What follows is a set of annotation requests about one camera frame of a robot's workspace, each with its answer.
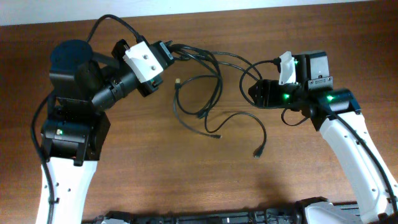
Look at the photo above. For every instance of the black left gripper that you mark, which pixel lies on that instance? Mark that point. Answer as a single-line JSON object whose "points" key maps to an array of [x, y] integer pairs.
{"points": [[120, 50]]}

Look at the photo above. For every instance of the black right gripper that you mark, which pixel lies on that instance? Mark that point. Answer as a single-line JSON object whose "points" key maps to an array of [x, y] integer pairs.
{"points": [[261, 93]]}

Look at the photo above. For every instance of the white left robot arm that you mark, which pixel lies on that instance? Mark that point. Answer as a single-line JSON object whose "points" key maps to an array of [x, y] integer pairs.
{"points": [[85, 85]]}

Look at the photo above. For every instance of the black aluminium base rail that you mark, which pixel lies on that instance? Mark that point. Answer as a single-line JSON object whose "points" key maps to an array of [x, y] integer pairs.
{"points": [[224, 216]]}

